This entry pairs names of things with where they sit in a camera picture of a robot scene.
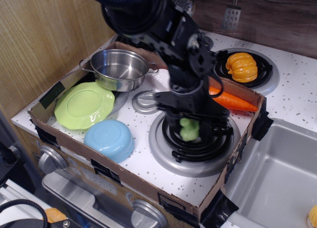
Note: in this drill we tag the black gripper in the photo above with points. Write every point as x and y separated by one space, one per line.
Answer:
195 103

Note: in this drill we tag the green toy broccoli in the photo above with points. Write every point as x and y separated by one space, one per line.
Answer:
189 129

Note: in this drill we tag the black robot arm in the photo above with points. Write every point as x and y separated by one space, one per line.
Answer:
176 38

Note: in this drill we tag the steel pot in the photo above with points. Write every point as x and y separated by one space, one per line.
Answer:
118 70

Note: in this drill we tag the front right black burner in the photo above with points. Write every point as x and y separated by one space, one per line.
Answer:
196 159

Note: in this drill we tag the black burner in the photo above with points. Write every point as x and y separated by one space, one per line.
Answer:
196 159
268 74

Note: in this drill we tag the orange toy carrot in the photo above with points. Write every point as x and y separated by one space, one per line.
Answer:
232 102

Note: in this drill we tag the front grey stove knob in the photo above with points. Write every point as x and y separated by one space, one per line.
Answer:
145 102

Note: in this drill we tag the grey stove knob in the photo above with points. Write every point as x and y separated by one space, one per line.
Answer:
207 41
145 102

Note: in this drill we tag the white red toy cheese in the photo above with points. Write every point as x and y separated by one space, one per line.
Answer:
161 80

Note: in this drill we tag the yellow toy pumpkin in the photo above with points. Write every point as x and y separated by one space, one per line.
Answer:
242 67

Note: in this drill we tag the blue plastic bowl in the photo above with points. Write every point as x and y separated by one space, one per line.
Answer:
110 138

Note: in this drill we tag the back grey stove knob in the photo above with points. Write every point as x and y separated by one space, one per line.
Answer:
207 41

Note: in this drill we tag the back right black burner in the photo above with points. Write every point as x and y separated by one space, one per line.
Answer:
268 74

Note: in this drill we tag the grey sink basin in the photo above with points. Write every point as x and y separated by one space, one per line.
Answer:
275 184

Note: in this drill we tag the right oven knob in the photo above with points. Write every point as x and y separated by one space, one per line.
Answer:
145 215

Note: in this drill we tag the oven knob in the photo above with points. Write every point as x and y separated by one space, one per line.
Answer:
145 215
50 158

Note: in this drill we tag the hanging steel spatula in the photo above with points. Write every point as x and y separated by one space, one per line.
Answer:
231 17

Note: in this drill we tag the green plastic plate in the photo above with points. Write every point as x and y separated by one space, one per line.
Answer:
83 106

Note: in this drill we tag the hanging steel strainer ladle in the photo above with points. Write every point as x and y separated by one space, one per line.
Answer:
187 5

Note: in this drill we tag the cardboard fence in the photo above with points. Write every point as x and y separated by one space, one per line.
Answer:
184 200

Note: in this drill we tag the left oven knob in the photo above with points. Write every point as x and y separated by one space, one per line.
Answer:
50 158

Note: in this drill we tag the yellow toy in sink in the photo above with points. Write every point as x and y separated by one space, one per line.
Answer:
312 217

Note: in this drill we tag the orange toy bottom left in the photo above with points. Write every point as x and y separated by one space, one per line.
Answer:
54 215

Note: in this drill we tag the oven door handle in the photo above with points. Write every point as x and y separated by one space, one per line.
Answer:
99 210

